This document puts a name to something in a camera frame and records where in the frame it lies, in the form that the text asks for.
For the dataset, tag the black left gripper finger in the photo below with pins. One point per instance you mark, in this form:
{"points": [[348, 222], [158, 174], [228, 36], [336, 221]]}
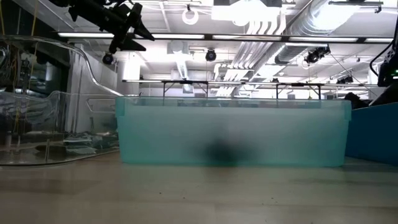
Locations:
{"points": [[132, 45], [142, 31]]}

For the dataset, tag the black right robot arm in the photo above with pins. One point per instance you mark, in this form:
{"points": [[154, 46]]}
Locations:
{"points": [[387, 74]]}

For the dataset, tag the long ceiling light strip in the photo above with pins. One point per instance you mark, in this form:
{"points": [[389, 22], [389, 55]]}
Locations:
{"points": [[169, 36]]}

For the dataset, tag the black-legged background table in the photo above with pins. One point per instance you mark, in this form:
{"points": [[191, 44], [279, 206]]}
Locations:
{"points": [[298, 84], [186, 82]]}

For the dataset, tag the translucent green plastic basket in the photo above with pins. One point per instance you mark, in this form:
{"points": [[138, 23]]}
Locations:
{"points": [[174, 133]]}

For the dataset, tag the clear plastic basket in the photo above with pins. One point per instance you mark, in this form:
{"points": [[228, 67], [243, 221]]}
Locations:
{"points": [[37, 155]]}

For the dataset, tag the blue plastic basket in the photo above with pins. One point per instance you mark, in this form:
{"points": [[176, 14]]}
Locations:
{"points": [[373, 133]]}

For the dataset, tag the black ceiling camera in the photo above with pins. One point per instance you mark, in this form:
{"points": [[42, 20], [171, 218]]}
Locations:
{"points": [[108, 58], [345, 80], [314, 56], [211, 55]]}

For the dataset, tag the silver ventilation duct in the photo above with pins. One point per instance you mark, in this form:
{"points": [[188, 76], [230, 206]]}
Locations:
{"points": [[306, 28]]}

